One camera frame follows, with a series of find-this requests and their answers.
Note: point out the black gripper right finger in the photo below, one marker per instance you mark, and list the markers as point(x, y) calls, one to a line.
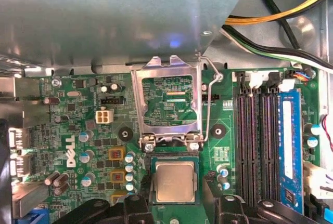
point(231, 213)

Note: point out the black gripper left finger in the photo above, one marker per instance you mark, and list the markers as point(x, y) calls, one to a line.
point(138, 211)

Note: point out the silver-topped CPU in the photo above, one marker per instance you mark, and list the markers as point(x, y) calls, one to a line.
point(174, 182)

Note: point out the CPU socket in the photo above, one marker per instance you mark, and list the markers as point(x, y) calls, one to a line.
point(148, 163)

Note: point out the black RAM slot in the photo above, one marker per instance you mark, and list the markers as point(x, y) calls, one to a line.
point(241, 135)
point(253, 135)
point(269, 135)

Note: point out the blue RAM stick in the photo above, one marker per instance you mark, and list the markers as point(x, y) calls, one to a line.
point(296, 143)

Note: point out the blue expansion slot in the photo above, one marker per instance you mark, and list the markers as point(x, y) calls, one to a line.
point(36, 217)

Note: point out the thin metal locking lever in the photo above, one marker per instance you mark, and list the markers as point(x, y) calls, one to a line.
point(208, 109)

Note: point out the green Dell motherboard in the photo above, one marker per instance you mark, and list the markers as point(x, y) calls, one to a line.
point(78, 115)

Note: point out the grey power supply unit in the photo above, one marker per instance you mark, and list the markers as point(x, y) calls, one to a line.
point(104, 13)

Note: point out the black open PC case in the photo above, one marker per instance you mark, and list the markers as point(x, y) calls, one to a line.
point(307, 26)

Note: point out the metal socket cover frame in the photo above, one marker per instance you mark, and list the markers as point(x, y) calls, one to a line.
point(166, 72)

